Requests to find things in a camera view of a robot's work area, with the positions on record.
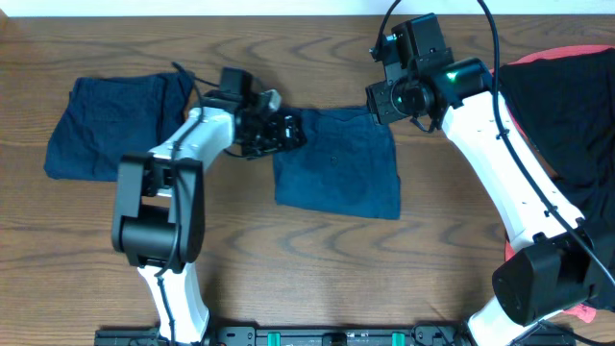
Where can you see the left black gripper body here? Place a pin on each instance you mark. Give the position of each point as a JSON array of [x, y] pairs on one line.
[[281, 133]]

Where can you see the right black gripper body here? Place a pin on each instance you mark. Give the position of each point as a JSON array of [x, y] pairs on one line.
[[391, 103]]

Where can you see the dark blue denim shorts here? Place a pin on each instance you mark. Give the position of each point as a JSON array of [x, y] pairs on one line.
[[347, 166]]

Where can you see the dark blue garment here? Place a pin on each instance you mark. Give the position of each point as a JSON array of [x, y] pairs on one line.
[[107, 118]]

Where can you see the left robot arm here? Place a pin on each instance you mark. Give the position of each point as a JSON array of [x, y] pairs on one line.
[[159, 211]]

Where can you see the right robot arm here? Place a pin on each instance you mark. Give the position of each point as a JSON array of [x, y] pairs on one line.
[[559, 258]]

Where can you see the black garment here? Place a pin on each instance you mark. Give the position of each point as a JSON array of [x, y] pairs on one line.
[[572, 110]]

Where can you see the coral red garment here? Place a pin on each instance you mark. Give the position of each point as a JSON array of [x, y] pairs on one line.
[[552, 52]]

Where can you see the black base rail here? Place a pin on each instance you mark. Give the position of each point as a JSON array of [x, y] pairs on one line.
[[420, 335]]

